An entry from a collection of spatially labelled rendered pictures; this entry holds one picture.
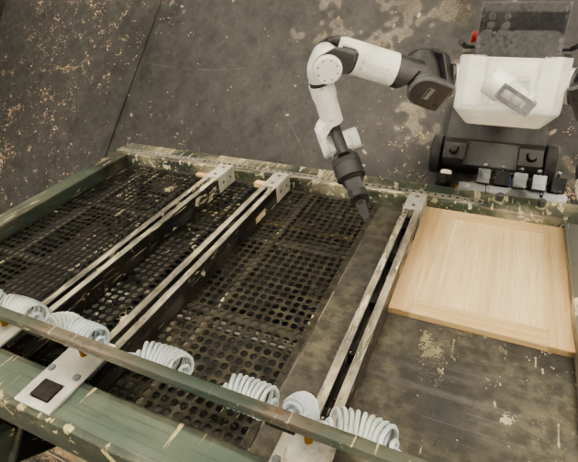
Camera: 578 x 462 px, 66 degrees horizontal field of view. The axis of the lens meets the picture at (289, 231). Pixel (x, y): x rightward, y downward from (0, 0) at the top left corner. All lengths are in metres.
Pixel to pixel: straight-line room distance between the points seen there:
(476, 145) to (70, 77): 3.11
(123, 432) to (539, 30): 1.28
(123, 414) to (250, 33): 2.73
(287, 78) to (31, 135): 2.25
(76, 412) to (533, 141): 2.21
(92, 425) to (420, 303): 0.82
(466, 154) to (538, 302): 1.24
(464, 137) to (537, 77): 1.22
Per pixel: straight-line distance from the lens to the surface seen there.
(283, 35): 3.18
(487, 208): 1.67
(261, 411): 0.73
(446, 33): 2.92
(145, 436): 0.95
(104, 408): 1.02
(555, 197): 1.88
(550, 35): 1.32
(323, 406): 0.96
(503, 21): 1.33
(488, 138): 2.50
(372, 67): 1.28
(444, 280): 1.36
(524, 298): 1.36
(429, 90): 1.32
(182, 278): 1.30
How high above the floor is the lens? 2.56
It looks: 68 degrees down
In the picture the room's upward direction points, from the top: 74 degrees counter-clockwise
